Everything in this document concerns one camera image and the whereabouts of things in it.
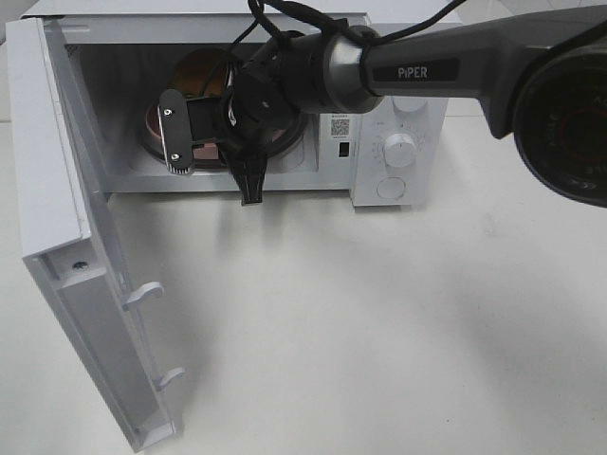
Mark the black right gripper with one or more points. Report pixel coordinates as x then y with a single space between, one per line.
272 96

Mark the pink round plate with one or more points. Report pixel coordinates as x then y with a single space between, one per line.
208 149

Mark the burger with lettuce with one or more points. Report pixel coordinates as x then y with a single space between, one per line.
193 74

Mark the round white door button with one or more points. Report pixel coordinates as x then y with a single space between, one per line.
391 188

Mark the white microwave door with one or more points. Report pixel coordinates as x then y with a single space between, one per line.
70 244

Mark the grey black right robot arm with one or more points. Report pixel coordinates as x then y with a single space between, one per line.
539 77

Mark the white warning label sticker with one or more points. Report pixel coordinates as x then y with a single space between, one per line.
340 126

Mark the lower white timer knob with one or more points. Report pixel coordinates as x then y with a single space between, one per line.
399 151

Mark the upper white power knob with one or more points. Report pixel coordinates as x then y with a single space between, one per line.
409 104

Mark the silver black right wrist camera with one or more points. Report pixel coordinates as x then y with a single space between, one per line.
189 132

